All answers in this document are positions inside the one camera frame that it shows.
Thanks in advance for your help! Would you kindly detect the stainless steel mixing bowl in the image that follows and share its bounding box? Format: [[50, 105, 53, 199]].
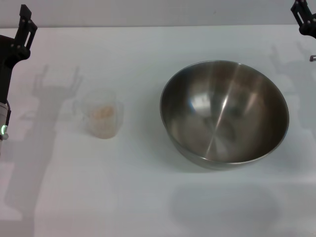
[[159, 60, 290, 171]]

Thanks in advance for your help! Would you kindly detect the clear plastic measuring cup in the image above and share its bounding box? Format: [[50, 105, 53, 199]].
[[71, 91, 124, 140]]

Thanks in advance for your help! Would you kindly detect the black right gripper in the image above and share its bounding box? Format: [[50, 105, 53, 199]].
[[290, 0, 316, 40]]

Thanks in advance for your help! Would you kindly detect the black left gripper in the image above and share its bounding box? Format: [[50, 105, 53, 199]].
[[0, 4, 38, 104]]

